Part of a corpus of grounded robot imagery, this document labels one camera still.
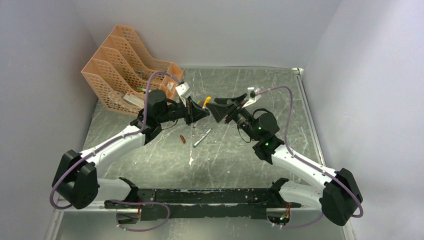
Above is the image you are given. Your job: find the white calculator box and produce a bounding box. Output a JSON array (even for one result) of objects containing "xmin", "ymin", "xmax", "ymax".
[{"xmin": 123, "ymin": 92, "xmax": 144, "ymax": 108}]

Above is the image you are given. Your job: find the white marker pen colourful label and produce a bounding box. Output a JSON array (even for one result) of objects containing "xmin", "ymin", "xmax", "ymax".
[{"xmin": 193, "ymin": 106, "xmax": 210, "ymax": 128}]

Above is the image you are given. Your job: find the peach plastic file organizer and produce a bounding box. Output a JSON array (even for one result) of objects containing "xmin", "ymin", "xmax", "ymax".
[{"xmin": 81, "ymin": 25, "xmax": 184, "ymax": 116}]

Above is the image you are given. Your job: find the white marker pen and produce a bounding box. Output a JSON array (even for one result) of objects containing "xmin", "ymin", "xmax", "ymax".
[{"xmin": 192, "ymin": 128, "xmax": 212, "ymax": 148}]

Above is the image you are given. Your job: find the brown pen cap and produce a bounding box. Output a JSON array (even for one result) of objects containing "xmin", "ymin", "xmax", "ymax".
[{"xmin": 179, "ymin": 135, "xmax": 186, "ymax": 144}]

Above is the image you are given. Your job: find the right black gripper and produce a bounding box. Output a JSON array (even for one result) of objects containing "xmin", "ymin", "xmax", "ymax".
[{"xmin": 206, "ymin": 93, "xmax": 260, "ymax": 142}]

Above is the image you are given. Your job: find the white staple box upper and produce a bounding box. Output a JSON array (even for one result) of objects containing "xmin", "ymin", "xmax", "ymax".
[{"xmin": 166, "ymin": 82, "xmax": 174, "ymax": 90}]

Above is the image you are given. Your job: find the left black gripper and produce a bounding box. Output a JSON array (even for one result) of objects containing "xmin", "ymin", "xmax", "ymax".
[{"xmin": 158, "ymin": 95, "xmax": 210, "ymax": 127}]

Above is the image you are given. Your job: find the yellow pen cap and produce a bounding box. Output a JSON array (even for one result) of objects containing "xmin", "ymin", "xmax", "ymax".
[{"xmin": 203, "ymin": 96, "xmax": 211, "ymax": 107}]

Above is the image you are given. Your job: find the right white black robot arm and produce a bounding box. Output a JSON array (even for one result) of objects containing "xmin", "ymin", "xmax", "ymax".
[{"xmin": 205, "ymin": 94, "xmax": 364, "ymax": 226}]

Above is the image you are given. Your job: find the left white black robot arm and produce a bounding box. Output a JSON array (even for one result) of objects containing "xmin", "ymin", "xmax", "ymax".
[{"xmin": 49, "ymin": 89, "xmax": 210, "ymax": 210}]

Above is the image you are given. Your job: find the aluminium rail frame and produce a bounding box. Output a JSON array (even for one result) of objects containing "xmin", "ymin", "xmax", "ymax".
[{"xmin": 46, "ymin": 67, "xmax": 355, "ymax": 240}]

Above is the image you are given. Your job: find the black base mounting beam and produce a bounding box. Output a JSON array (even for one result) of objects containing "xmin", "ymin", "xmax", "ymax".
[{"xmin": 104, "ymin": 188, "xmax": 301, "ymax": 221}]

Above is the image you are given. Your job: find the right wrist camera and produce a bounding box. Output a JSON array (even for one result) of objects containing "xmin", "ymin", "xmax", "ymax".
[{"xmin": 243, "ymin": 87, "xmax": 261, "ymax": 108}]

